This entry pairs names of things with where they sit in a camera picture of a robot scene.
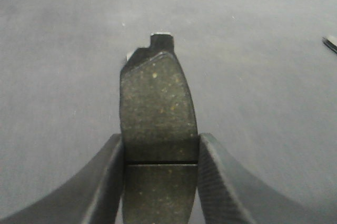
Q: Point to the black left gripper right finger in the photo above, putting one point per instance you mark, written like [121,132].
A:
[229,193]

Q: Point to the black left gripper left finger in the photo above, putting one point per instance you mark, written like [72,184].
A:
[90,196]

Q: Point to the grey brake pad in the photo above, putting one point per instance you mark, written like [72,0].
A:
[159,132]
[330,41]

